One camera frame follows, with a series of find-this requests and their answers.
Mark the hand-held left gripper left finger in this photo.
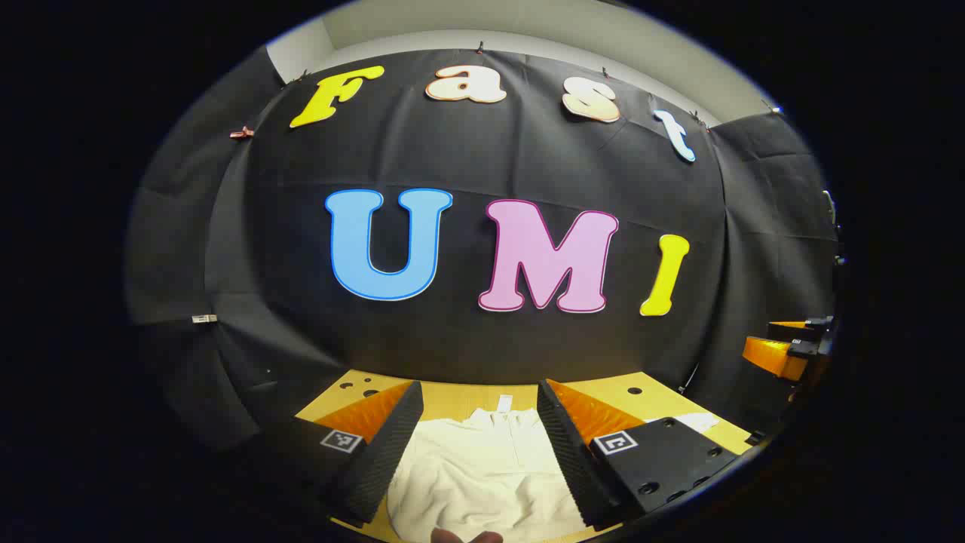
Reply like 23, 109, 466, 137
247, 381, 424, 529

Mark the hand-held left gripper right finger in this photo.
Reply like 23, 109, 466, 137
537, 379, 741, 530

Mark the white garment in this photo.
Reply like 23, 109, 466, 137
387, 394, 721, 543

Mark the black backdrop cloth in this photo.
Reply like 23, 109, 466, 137
124, 47, 839, 453

